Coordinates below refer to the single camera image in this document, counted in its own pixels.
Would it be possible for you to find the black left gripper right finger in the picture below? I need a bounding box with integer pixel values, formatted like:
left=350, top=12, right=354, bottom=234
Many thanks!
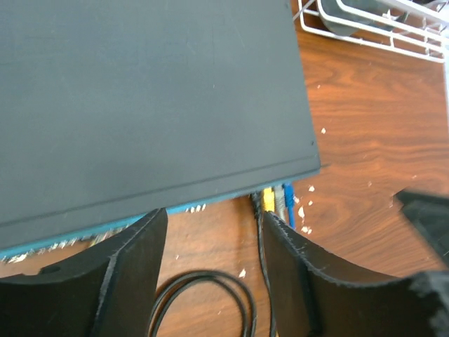
left=263, top=212, right=448, bottom=336

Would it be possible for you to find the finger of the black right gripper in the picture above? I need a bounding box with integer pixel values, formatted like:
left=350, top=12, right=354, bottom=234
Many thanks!
left=395, top=189, right=448, bottom=266

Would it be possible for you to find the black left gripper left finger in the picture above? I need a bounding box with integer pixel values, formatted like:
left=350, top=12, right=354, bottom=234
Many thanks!
left=1, top=209, right=168, bottom=336

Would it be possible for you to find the black cable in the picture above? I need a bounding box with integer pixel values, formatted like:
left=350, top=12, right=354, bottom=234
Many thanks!
left=147, top=192, right=278, bottom=337

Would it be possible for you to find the grey ethernet cable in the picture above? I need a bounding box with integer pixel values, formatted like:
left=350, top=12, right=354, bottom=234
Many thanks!
left=274, top=185, right=288, bottom=219

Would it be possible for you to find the blue ethernet cable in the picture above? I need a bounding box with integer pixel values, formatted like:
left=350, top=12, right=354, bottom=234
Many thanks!
left=283, top=183, right=297, bottom=230

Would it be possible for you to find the yellow ethernet cable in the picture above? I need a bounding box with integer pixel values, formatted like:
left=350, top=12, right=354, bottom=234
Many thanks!
left=262, top=188, right=275, bottom=213

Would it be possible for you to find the black network switch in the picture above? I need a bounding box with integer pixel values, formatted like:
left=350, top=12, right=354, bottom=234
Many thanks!
left=1, top=1, right=320, bottom=257

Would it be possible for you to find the white wire dish rack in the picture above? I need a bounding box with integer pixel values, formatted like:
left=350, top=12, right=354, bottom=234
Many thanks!
left=293, top=1, right=448, bottom=64

